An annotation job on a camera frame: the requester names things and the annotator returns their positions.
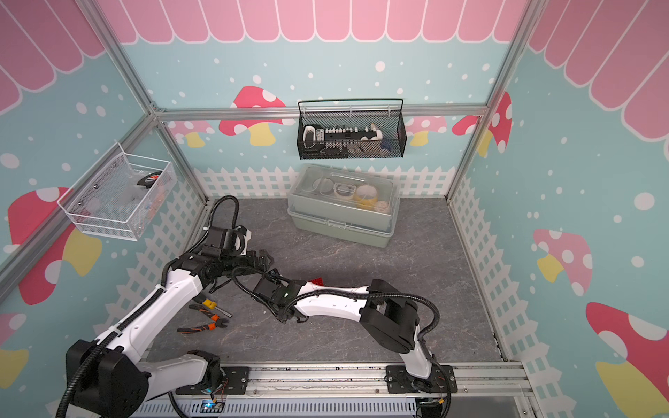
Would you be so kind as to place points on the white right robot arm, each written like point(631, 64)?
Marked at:
point(397, 321)

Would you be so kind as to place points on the blue red lego assembly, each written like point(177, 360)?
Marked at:
point(316, 282)

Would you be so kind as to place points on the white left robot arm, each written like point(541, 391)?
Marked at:
point(108, 375)

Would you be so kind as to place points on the black wire mesh basket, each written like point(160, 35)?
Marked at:
point(351, 128)

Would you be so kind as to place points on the white wire mesh basket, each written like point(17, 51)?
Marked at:
point(106, 200)

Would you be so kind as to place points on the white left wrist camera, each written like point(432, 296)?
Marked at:
point(226, 242)

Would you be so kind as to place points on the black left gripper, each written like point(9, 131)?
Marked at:
point(262, 267)

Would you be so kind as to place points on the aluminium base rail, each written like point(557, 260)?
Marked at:
point(268, 380)

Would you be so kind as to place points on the yellow handled screwdriver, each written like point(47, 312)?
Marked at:
point(203, 300)

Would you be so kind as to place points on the red black tape measure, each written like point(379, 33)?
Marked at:
point(149, 180)

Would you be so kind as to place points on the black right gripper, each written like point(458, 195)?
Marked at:
point(276, 313)

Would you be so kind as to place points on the green plastic storage box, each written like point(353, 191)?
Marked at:
point(352, 206)

